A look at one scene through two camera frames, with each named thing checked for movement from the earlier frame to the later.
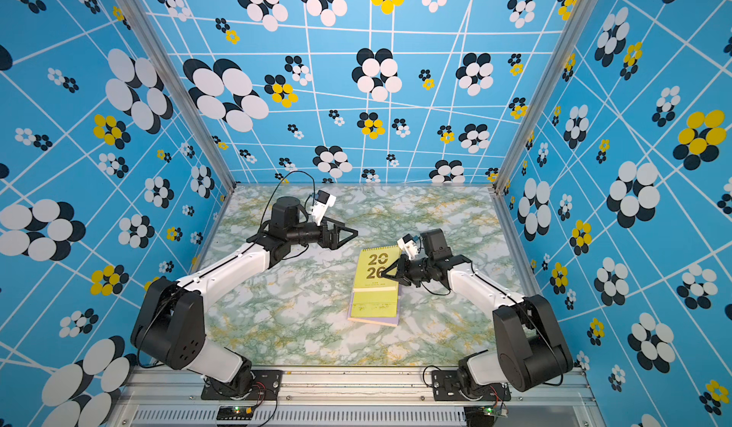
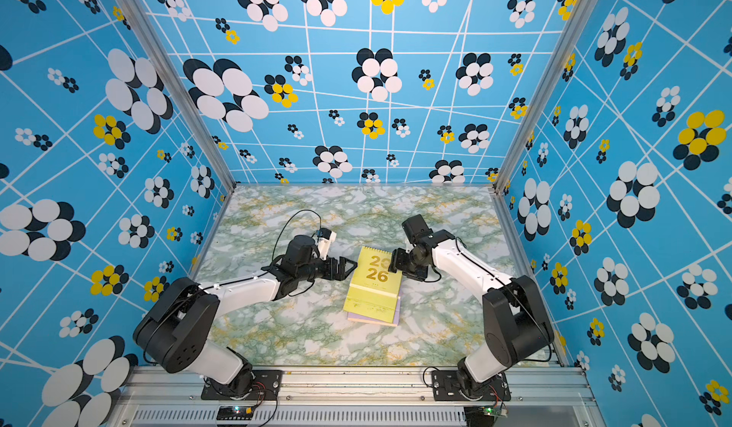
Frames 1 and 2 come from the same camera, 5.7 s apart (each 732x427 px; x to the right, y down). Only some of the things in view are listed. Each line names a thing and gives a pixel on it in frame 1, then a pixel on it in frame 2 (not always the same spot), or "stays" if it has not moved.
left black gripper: [335, 243] to [341, 274]
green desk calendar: [375, 295] stays
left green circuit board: [235, 413] stays
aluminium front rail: [174, 397] stays
